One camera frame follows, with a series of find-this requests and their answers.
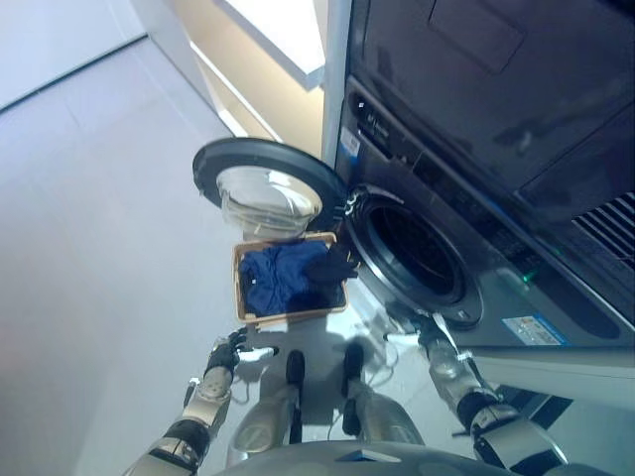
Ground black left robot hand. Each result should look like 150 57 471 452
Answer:
204 326 277 379

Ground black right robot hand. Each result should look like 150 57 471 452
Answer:
383 308 448 348

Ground tan wicker laundry basket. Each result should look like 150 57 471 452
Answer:
231 231 351 326

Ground dark grey washing machine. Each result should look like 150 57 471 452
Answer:
332 73 635 348

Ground round glass washing machine door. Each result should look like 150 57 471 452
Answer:
191 138 348 238

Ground silver left robot leg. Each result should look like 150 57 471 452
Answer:
232 376 305 450

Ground silver robot leg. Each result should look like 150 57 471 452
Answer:
340 379 426 447
232 376 305 450

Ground black left robot foot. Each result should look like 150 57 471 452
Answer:
286 349 307 387

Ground black robot foot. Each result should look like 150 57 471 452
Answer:
286 349 307 387
342 342 366 384

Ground black right robot foot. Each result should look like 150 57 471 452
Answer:
342 342 366 384

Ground blue garment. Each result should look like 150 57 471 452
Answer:
239 241 334 315

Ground silver right robot leg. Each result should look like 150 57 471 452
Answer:
340 379 426 447

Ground blue white label sticker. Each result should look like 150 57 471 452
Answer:
500 316 572 348

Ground black garment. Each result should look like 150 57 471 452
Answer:
303 246 360 284

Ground silver robot torso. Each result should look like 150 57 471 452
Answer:
210 438 502 476

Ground dark grey stacked dryer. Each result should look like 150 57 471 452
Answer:
345 0 635 260

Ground white cabinet side panel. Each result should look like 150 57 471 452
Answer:
320 0 354 168

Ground white beige shelf unit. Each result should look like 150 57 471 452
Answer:
163 0 329 146

